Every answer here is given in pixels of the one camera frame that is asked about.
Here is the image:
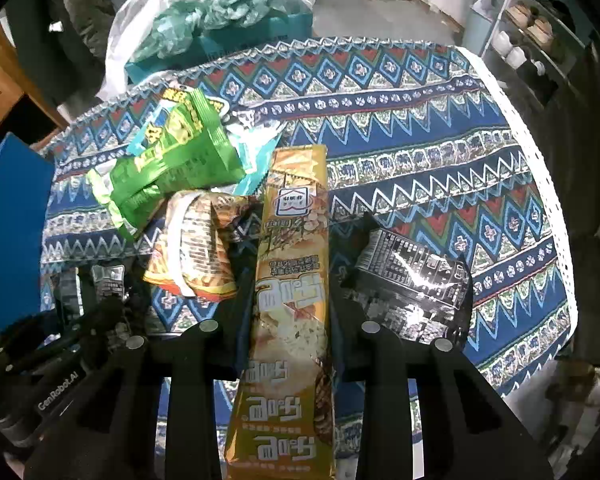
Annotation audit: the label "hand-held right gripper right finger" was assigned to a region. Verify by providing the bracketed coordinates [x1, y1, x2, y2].
[330, 280, 553, 480]

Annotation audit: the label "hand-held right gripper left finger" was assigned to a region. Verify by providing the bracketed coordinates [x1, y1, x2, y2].
[25, 285, 255, 480]

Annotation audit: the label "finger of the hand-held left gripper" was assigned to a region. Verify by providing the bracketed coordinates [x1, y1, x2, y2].
[54, 266, 85, 328]
[82, 300, 133, 348]

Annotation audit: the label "black snack packet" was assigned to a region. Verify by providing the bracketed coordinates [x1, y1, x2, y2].
[90, 264, 127, 311]
[227, 200, 266, 266]
[340, 211, 473, 346]

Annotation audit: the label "blue cardboard box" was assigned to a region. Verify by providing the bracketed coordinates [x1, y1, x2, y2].
[0, 132, 56, 343]

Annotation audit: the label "orange crinkled snack packet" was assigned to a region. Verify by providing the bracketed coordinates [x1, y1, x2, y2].
[142, 190, 251, 303]

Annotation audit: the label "long gold snack packet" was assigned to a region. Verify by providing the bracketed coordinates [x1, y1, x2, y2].
[222, 144, 338, 480]

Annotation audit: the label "green snack packet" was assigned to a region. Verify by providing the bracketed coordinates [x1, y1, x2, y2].
[86, 87, 248, 241]

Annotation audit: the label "teal snack packet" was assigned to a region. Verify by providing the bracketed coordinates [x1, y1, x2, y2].
[130, 105, 281, 196]

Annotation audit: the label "wooden louvered cabinet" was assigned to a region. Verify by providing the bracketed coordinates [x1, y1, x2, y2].
[0, 20, 71, 151]

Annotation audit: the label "blue patterned tablecloth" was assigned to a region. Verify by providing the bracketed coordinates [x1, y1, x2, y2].
[39, 35, 581, 401]

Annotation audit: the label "black hanging coat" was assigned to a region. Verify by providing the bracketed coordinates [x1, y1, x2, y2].
[10, 0, 126, 106]

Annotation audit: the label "white plastic bag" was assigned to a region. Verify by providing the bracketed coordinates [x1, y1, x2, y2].
[96, 0, 221, 103]

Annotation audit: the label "bunch of teal plastic bags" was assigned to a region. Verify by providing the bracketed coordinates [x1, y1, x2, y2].
[132, 0, 281, 61]

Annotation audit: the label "white shoes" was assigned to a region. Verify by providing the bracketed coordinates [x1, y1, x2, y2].
[495, 30, 528, 68]

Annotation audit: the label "teal box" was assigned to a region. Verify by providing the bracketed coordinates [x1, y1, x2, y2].
[125, 10, 315, 86]

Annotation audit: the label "shoe rack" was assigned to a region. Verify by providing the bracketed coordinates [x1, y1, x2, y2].
[480, 0, 600, 106]

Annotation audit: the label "light blue bin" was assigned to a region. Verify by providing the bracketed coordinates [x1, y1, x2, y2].
[462, 0, 503, 56]

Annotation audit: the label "beige shoes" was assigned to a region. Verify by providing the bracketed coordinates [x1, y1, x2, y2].
[507, 2, 553, 43]

